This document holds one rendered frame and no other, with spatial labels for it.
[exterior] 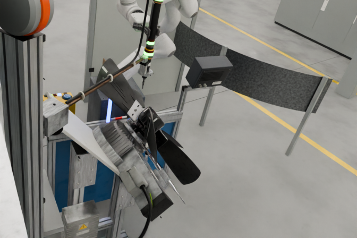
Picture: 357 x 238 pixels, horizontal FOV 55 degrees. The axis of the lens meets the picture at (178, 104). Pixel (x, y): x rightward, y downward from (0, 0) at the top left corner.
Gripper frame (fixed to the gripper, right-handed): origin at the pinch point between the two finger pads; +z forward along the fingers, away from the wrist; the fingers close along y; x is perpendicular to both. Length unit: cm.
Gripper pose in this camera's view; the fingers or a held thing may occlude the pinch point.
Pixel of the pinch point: (152, 31)
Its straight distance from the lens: 152.9
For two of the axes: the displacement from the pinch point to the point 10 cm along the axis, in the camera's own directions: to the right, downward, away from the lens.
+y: -8.5, 1.2, -5.2
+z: 4.9, 5.5, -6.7
